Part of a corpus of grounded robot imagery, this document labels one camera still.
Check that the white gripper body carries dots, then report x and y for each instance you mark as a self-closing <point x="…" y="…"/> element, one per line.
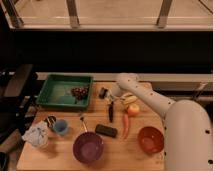
<point x="116" y="91"/>

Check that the black handled dish brush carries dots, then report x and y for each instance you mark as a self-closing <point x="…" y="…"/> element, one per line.
<point x="106" y="94"/>

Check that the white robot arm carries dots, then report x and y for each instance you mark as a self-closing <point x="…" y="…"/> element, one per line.
<point x="188" y="137"/>

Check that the green plastic tray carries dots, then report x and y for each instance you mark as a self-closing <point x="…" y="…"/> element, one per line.
<point x="56" y="92"/>

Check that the yellow banana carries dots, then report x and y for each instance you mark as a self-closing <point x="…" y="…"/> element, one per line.
<point x="128" y="98"/>

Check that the red yellow apple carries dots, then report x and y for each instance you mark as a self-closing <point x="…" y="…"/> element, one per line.
<point x="133" y="110"/>

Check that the orange carrot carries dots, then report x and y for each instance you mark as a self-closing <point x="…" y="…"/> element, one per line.
<point x="126" y="126"/>

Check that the dark grape bunch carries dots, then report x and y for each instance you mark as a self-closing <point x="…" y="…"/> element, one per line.
<point x="80" y="92"/>

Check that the black rectangular block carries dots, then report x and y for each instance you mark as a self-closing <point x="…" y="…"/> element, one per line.
<point x="105" y="130"/>

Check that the wooden board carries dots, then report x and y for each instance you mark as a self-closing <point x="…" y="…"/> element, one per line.
<point x="120" y="153"/>

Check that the red bowl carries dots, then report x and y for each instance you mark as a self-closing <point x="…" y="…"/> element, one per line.
<point x="150" y="140"/>

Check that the purple bowl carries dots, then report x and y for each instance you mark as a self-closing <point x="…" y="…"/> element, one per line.
<point x="88" y="147"/>

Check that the small blue cup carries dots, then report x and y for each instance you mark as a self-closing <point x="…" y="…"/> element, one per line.
<point x="61" y="127"/>

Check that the crumpled white cloth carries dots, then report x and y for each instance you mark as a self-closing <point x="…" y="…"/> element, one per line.
<point x="37" y="135"/>

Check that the black office chair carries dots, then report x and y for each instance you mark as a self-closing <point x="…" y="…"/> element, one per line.
<point x="16" y="95"/>

